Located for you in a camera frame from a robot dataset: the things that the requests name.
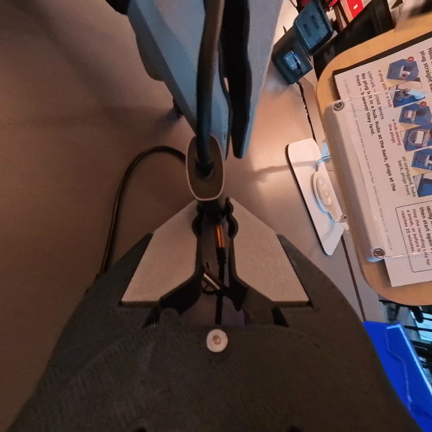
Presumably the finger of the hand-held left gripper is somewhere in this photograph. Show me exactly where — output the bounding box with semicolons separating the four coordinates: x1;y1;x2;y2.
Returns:
218;0;285;160
128;0;234;159

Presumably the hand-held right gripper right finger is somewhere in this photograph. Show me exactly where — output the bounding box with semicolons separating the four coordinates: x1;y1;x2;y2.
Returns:
225;199;310;310

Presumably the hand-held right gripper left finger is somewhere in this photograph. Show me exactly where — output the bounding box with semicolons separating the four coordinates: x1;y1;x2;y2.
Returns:
121;199;204;315

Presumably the black cable with orange plugs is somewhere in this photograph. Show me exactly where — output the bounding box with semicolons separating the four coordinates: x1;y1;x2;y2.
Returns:
99;145;226;325

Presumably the black power adapter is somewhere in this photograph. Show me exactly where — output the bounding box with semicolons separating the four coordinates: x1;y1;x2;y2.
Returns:
272;0;335;86

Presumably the laminated instruction sheet on stand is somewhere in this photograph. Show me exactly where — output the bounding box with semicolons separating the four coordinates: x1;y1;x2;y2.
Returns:
315;12;432;306

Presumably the red plastic case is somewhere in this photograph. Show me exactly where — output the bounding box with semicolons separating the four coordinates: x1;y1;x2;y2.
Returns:
324;0;367;17

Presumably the blue plastic bin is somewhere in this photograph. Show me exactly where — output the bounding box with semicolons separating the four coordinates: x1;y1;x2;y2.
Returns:
363;321;432;432

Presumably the dark usb hub cable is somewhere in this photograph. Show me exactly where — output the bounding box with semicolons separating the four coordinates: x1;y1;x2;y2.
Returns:
196;0;225;180

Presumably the black adapter cable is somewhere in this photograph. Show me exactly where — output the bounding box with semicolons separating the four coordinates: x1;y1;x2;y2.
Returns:
296;78;319;135

